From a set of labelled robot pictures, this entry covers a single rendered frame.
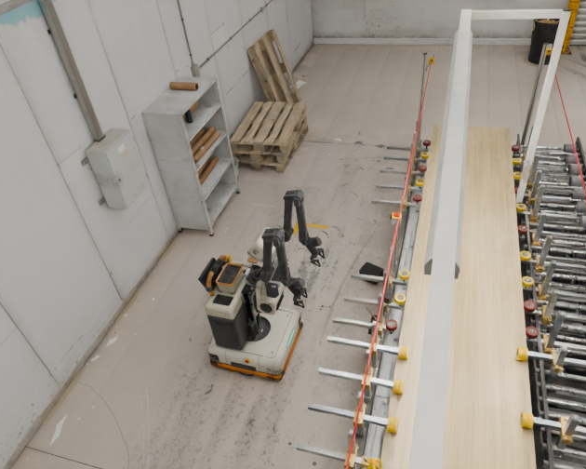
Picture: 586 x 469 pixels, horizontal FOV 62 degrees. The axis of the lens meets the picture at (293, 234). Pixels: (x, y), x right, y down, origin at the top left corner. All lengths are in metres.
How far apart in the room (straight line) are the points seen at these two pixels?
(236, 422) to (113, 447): 0.97
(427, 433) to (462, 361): 2.09
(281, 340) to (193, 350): 0.91
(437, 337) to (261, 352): 2.84
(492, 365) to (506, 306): 0.52
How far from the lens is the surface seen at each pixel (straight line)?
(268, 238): 3.07
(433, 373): 1.34
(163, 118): 5.08
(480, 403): 3.19
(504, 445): 3.09
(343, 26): 10.88
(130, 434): 4.37
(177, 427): 4.27
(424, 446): 1.24
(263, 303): 3.80
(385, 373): 3.55
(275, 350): 4.12
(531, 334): 3.57
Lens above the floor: 3.56
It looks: 40 degrees down
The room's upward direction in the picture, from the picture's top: 7 degrees counter-clockwise
